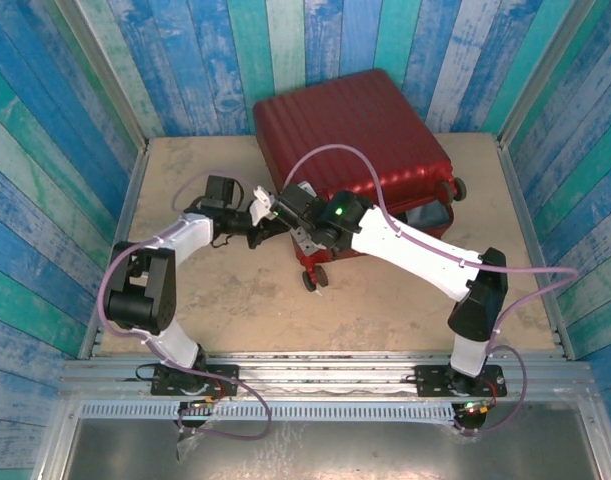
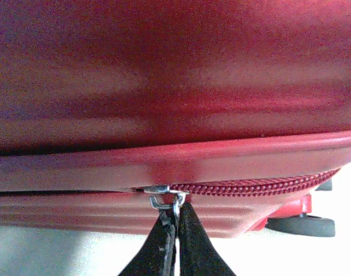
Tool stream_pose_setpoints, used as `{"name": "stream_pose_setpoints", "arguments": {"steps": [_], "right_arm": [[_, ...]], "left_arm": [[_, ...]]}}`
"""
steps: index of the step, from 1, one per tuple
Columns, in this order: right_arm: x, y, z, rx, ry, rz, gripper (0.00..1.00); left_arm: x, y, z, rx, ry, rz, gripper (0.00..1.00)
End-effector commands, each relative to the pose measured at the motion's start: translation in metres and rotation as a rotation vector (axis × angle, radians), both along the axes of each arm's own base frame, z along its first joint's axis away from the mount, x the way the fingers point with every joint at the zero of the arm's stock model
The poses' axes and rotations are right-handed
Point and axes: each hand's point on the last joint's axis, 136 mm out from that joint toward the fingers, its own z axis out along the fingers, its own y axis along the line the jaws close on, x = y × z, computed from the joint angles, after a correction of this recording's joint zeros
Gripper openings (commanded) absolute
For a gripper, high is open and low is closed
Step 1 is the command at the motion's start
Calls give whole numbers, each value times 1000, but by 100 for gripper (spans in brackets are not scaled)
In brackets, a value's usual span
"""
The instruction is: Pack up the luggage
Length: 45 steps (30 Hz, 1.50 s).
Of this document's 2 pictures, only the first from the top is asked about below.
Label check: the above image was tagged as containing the red hard-shell suitcase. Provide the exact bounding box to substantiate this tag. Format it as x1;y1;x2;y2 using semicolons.
252;68;469;294

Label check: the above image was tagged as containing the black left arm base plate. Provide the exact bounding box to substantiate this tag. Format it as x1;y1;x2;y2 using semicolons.
152;363;241;399

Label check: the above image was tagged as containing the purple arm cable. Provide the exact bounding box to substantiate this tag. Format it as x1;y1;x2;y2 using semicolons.
97;170;274;441
286;143;580;437

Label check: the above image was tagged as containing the small circuit board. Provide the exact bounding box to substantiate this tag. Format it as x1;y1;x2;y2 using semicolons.
457;398;496;416
177;397;221;416

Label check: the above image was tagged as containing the aluminium mounting rail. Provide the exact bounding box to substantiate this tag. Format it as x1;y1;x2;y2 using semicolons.
59;352;596;396

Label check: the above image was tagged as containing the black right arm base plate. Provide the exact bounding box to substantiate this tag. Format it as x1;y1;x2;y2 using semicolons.
414;363;509;399

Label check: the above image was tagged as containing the white slotted cable duct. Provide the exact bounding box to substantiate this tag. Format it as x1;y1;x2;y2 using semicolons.
79;402;459;421

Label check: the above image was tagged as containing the steel sheet panel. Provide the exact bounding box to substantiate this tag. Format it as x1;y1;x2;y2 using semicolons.
34;399;611;480

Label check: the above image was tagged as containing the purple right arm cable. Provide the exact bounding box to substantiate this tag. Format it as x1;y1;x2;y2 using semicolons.
286;143;580;437

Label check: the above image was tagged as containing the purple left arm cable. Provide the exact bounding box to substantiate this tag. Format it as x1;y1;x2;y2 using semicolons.
97;170;274;441

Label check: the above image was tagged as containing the aluminium frame post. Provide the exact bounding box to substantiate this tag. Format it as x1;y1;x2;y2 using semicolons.
497;0;599;146
54;0;151;151

